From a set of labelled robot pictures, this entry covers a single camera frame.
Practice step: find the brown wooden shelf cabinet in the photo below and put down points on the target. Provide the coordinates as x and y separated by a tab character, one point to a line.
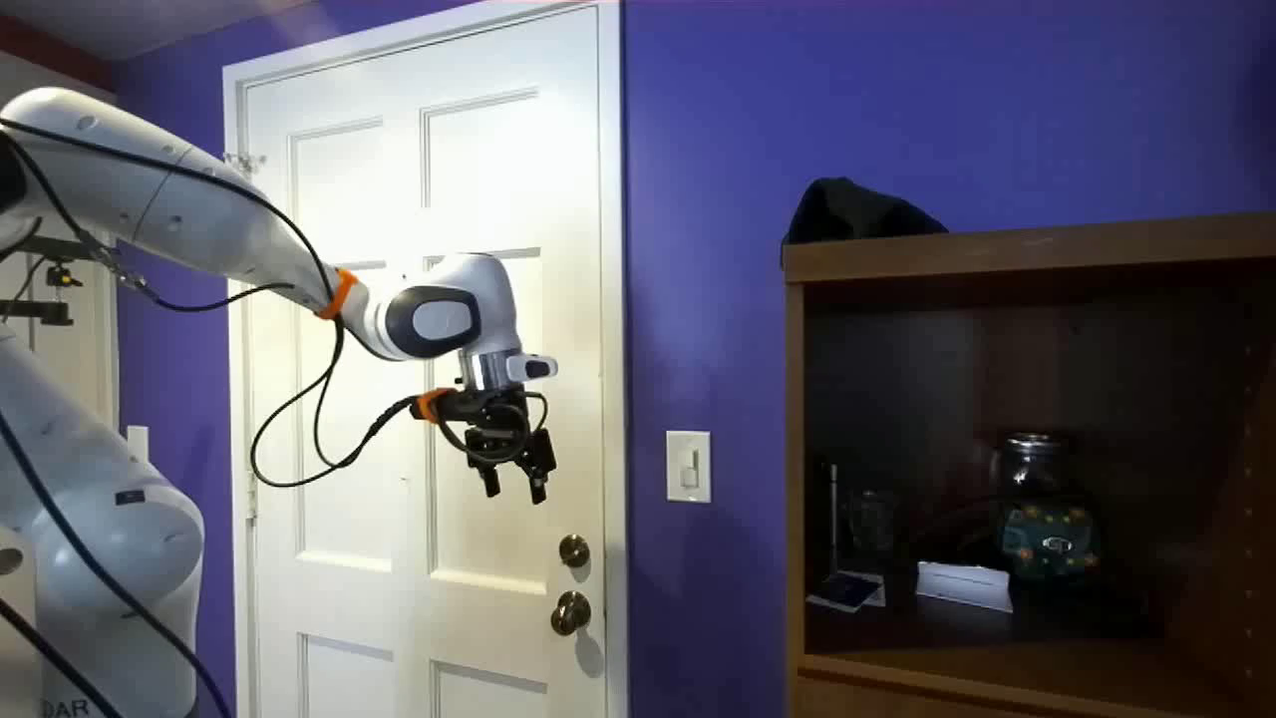
1011	250

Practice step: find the small white wall switch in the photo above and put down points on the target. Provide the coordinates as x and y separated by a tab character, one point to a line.
139	444

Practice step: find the white panelled door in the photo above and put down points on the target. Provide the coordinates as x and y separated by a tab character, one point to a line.
383	601

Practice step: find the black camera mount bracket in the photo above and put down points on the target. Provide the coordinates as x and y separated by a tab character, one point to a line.
41	311

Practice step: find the white light switch plate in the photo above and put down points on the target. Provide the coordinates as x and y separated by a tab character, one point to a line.
689	466

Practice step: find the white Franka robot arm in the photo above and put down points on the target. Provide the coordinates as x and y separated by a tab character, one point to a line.
162	202

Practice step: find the glass jar with lid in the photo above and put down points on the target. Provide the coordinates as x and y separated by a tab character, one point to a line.
1048	520

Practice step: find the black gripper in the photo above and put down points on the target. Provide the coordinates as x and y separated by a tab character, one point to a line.
506	423

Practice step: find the white folded card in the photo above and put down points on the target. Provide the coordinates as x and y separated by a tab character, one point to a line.
964	589

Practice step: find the dark round door knob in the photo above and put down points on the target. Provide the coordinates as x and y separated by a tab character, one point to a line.
574	611

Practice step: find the white panel door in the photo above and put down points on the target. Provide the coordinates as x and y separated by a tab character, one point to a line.
612	264

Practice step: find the small blue white box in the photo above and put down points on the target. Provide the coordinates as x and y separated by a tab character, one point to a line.
847	593

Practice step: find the dark cap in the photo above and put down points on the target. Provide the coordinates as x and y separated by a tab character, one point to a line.
859	213

